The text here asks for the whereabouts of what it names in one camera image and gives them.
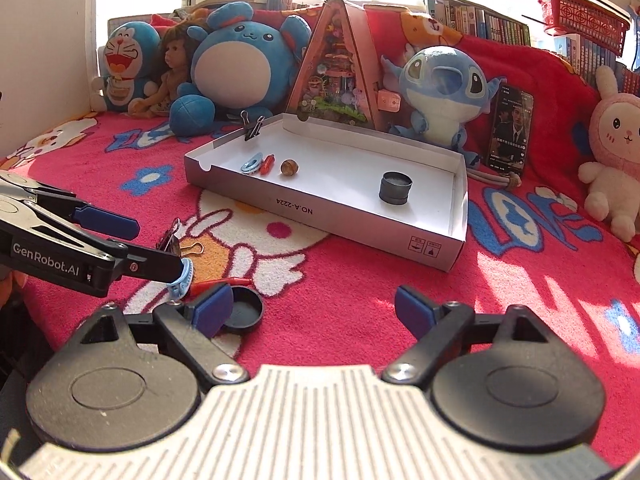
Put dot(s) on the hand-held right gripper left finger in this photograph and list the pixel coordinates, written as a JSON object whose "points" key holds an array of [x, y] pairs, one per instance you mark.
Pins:
{"points": [[215, 310]]}

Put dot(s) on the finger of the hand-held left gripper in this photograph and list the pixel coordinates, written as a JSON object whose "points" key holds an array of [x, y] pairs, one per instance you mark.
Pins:
{"points": [[150, 265], [107, 222]]}

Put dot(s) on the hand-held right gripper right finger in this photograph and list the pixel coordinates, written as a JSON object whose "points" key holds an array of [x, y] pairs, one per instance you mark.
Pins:
{"points": [[412, 310]]}

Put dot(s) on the black round lid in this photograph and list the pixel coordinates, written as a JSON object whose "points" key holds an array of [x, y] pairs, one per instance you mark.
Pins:
{"points": [[245, 312]]}

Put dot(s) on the light blue plastic clip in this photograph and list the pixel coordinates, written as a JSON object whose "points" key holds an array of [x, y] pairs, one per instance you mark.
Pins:
{"points": [[250, 165], [180, 285]]}

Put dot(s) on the grey round container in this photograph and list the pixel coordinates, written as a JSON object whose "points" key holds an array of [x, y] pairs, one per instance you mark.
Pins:
{"points": [[395, 190]]}

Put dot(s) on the white cardboard box tray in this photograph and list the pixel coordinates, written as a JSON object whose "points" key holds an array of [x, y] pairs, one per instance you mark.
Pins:
{"points": [[340, 185]]}

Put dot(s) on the brown hazelnut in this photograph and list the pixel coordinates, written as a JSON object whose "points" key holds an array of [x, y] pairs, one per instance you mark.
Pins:
{"points": [[289, 168]]}

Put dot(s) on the black binder clip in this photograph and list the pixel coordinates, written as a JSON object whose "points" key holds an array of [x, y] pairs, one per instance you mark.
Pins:
{"points": [[251, 132], [169, 242]]}

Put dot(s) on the red printed blanket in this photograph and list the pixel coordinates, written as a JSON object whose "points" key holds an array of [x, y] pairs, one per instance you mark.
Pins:
{"points": [[350, 280]]}

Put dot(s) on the brown-haired doll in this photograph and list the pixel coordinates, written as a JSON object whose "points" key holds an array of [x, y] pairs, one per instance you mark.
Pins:
{"points": [[175, 70]]}

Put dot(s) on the blue robot cat plush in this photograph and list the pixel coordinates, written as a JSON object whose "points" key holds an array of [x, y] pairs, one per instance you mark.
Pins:
{"points": [[125, 55]]}

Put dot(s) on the round blue mouse plush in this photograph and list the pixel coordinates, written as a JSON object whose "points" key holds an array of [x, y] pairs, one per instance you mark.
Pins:
{"points": [[235, 70]]}

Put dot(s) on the black smartphone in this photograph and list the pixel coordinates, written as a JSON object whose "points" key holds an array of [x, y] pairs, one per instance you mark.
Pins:
{"points": [[510, 130]]}

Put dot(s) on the blue alien plush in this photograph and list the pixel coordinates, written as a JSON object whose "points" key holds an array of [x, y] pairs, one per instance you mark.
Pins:
{"points": [[440, 85]]}

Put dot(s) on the triangular diorama toy box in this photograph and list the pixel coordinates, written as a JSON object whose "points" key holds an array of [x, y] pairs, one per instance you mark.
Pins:
{"points": [[335, 65]]}

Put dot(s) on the pink bunny plush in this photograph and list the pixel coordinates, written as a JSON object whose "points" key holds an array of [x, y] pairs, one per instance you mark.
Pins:
{"points": [[615, 130]]}

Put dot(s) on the row of books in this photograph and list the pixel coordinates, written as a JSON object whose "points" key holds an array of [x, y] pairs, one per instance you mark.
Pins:
{"points": [[485, 20]]}

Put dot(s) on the red plastic basket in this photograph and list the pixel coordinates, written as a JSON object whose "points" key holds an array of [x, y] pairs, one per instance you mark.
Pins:
{"points": [[582, 17]]}

